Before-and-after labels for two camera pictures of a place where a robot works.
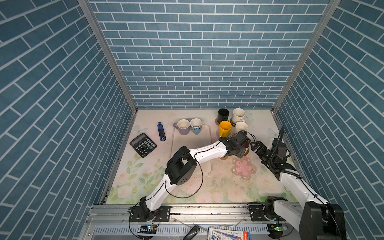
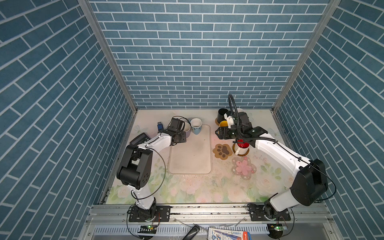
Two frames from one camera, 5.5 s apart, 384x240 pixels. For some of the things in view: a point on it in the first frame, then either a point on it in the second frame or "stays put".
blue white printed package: [214, 234] stays put
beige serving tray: [192, 142] stays put
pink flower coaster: [243, 167] stays put
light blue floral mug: [196, 124] stays put
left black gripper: [240, 154] to [183, 137]
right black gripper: [259, 152] to [221, 132]
